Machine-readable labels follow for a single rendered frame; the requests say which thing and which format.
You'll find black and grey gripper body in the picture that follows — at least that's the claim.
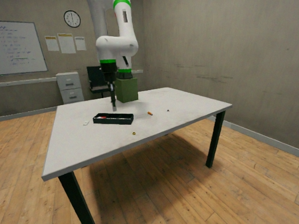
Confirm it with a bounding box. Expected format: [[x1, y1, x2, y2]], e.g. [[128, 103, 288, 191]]
[[103, 73, 117, 87]]

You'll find dark grey three-compartment bin rack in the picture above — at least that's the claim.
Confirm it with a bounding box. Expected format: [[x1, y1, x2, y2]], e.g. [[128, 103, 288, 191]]
[[93, 113, 134, 125]]

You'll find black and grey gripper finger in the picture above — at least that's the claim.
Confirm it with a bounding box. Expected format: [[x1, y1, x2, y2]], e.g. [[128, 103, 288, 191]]
[[109, 84, 117, 111]]

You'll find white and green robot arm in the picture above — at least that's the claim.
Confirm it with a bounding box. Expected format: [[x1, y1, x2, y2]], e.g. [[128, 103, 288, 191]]
[[87, 0, 138, 79]]

